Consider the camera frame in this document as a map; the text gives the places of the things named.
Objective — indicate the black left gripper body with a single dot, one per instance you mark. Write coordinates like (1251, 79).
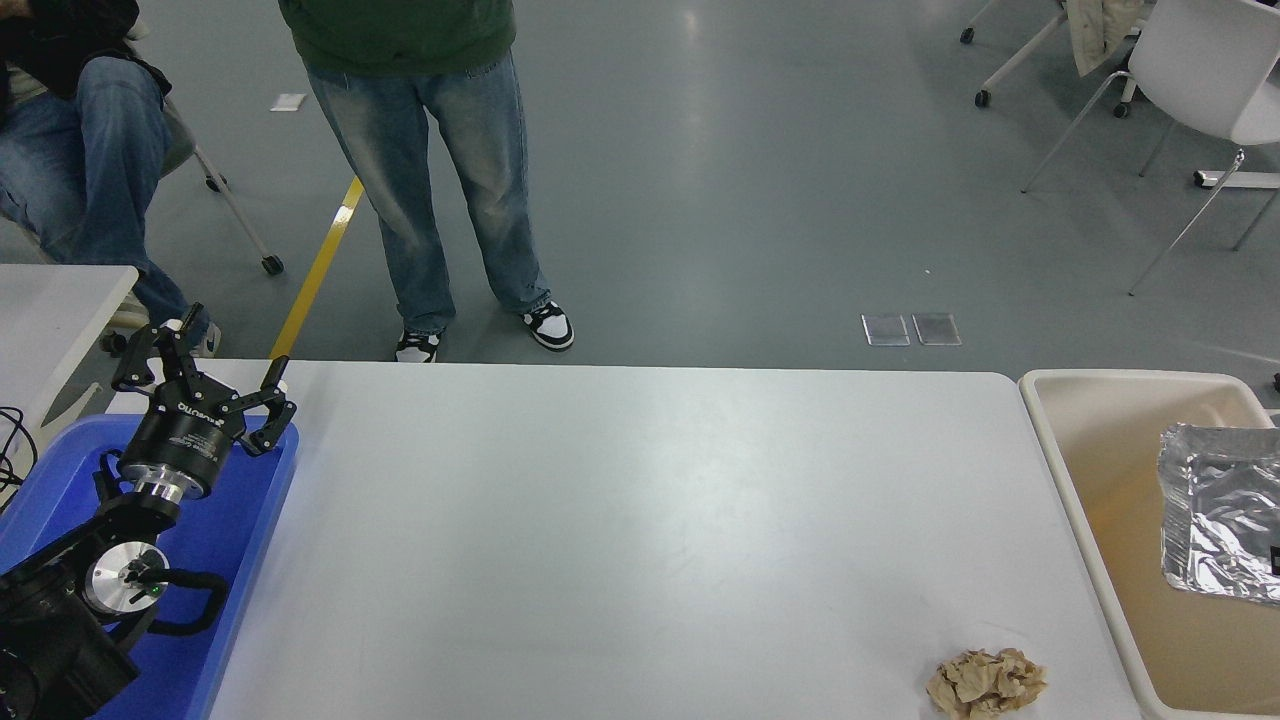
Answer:
(180, 440)

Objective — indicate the foil tray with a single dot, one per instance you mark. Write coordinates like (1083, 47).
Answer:
(1220, 520)

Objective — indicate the tan paper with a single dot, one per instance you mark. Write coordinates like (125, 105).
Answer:
(985, 685)

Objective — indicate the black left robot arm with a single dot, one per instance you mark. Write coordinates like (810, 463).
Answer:
(50, 640)

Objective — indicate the white side table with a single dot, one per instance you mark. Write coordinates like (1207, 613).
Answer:
(50, 310)

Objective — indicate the blue plastic tray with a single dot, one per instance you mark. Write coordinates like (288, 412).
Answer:
(235, 560)

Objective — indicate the large pale plastic bin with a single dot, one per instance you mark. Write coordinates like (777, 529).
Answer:
(1100, 450)

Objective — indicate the grey wheeled office chair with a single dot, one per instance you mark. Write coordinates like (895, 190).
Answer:
(178, 140)

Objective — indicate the seated person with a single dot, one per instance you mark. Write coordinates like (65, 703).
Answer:
(90, 150)

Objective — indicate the white furniture base bar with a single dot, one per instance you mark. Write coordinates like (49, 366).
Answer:
(1240, 179)

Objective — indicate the clear floor plate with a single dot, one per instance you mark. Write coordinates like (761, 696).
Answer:
(885, 330)
(935, 329)

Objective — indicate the white shell chair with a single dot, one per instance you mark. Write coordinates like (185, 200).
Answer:
(1200, 60)

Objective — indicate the beige jacket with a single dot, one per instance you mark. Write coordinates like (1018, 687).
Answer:
(1095, 30)

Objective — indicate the white wheeled chair frame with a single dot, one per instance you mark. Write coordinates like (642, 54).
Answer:
(1020, 57)

